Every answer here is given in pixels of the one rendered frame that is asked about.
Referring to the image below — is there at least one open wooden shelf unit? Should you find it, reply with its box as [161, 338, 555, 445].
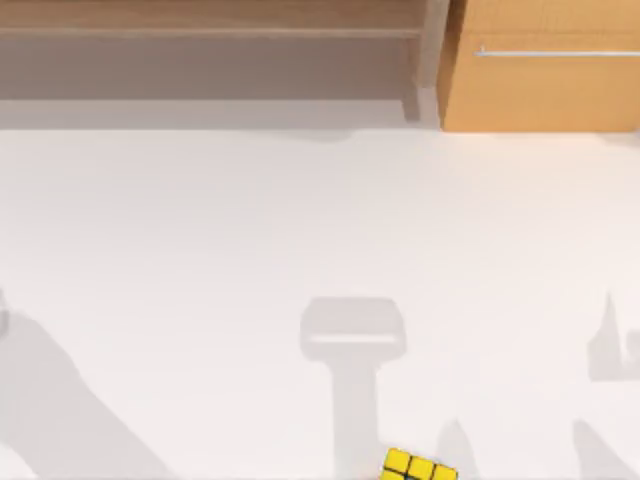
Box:
[0, 0, 452, 124]

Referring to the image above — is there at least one yellow puzzle cube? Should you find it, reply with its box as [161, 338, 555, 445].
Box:
[381, 446, 459, 480]

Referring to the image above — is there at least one wooden cupboard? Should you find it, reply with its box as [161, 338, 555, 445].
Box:
[436, 0, 640, 134]

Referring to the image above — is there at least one long metal handle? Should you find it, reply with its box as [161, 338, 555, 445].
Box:
[474, 45, 640, 59]

